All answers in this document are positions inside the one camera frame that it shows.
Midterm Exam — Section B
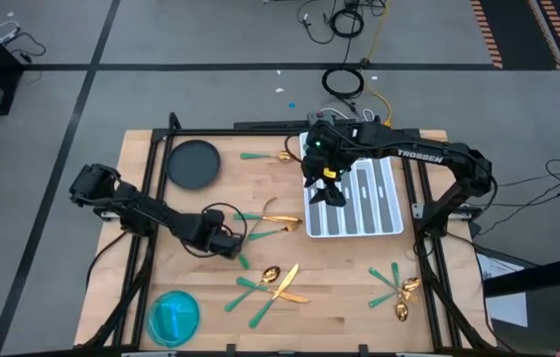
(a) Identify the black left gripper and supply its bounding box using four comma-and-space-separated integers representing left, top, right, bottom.
190, 222, 246, 260

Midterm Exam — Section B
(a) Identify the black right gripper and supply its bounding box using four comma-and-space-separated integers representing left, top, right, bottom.
301, 123, 355, 207

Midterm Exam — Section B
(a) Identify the white cutlery organizer tray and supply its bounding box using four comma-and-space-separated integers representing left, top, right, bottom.
298, 129, 405, 239

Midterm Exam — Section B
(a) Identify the gold cutlery cluster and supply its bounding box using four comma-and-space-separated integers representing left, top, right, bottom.
235, 276, 311, 304
223, 265, 282, 313

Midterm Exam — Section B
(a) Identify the green-handled gold spoon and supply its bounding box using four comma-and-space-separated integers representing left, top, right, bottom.
367, 276, 422, 309
391, 261, 409, 322
239, 150, 294, 164

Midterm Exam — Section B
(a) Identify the grey power strip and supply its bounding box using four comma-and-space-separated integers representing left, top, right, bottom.
307, 110, 337, 128

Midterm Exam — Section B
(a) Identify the black round plate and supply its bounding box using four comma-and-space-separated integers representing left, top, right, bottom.
165, 139, 222, 190

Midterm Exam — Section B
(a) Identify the blue plastic bowl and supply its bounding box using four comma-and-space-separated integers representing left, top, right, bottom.
146, 290, 202, 348

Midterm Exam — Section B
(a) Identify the white paper sheet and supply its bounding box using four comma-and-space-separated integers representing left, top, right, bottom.
476, 251, 529, 328

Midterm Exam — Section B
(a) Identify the black desk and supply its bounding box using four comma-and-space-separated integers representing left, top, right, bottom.
482, 250, 560, 357

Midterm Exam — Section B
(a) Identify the yellow cable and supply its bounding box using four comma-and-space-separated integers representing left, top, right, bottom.
362, 0, 393, 129

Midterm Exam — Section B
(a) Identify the large coiled black cable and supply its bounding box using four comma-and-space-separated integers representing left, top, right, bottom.
320, 37, 366, 100

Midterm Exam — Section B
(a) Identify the black aluminium table frame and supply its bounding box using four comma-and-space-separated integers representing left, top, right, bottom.
78, 111, 497, 357

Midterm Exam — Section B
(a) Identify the black arm base cable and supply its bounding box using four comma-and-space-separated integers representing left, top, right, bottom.
84, 230, 130, 290

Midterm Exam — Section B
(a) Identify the small coiled black cable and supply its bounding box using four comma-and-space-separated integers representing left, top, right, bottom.
328, 0, 365, 40

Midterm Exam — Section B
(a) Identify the thin black cable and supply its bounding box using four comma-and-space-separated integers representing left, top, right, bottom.
294, 0, 336, 46

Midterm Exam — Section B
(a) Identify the black cable with plug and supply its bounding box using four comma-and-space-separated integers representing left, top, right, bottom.
4, 32, 48, 64

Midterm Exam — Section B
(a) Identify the white adapter cable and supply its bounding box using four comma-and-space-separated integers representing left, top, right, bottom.
0, 19, 22, 45

